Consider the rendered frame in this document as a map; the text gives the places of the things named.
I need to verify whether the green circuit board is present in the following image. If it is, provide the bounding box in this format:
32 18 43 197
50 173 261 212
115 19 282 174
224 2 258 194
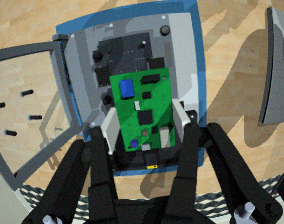
109 67 175 151

